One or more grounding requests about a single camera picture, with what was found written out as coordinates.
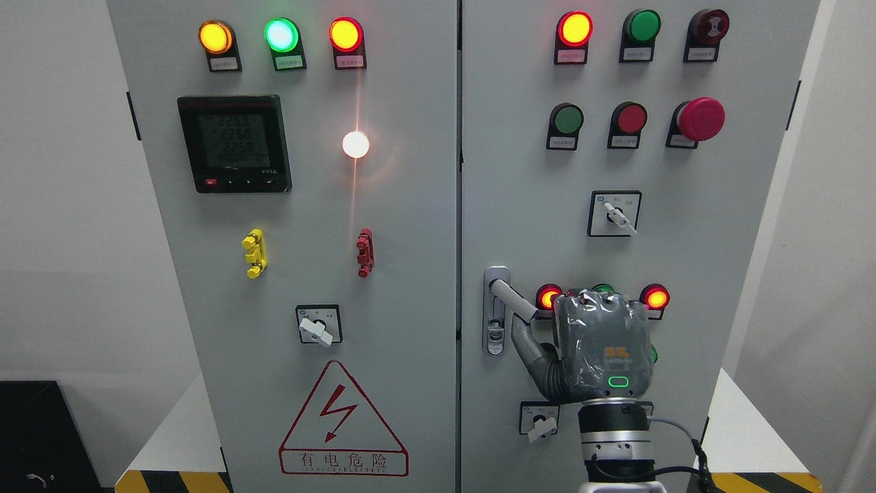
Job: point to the grey robotic right hand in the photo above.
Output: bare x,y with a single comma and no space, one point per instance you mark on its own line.
604,348

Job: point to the silver cabinet door handle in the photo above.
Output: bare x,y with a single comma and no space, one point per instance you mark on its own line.
497,293

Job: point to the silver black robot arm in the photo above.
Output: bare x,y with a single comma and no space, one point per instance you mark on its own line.
616,446

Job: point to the grey right cabinet door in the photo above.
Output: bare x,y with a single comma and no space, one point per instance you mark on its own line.
527,208

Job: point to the grey cabinet door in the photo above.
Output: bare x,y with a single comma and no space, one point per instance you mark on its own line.
527,208
399,324

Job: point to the grey left cabinet door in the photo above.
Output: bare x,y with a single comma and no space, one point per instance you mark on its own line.
399,324

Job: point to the red lit indicator lower right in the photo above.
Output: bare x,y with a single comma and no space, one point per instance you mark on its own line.
655,297

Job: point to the red lit indicator lower left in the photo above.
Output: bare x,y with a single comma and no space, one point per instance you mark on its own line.
545,297

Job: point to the white platform with hazard stripes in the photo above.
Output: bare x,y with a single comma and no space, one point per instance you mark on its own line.
745,453

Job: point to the red push button second row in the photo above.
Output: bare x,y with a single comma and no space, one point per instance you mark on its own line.
626,124

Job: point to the green push button second row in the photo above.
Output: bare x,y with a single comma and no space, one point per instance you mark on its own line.
566,121

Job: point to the red mushroom emergency stop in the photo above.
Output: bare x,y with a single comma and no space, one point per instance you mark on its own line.
695,121

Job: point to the red electric hazard warning sticker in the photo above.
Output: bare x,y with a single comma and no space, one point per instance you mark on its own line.
338,431

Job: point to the white lit indicator light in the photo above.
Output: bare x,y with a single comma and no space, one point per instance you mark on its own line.
355,144

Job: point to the red lit indicator top right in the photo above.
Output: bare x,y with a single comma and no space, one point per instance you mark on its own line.
573,31

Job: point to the green button top row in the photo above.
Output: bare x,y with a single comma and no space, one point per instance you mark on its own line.
638,34

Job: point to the dark red buzzer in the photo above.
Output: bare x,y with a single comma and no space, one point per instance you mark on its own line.
705,31

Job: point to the red lit indicator light left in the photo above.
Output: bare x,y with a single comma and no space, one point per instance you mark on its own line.
347,41

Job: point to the black digital power meter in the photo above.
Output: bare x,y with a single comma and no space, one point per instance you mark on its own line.
236,144

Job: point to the green lit indicator light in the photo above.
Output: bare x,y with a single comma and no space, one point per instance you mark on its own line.
284,40

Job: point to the yellow indicator light top left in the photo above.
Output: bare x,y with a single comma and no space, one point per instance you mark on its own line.
220,45

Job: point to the black box lower left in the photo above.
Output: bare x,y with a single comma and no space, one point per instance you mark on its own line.
41,450

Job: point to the white knob selector switch bottom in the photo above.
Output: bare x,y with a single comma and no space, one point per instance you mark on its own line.
538,420

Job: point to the white lever selector switch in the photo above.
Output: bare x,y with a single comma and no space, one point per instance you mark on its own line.
614,213

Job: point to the left door selector switch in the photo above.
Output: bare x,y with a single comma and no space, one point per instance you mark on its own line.
319,324

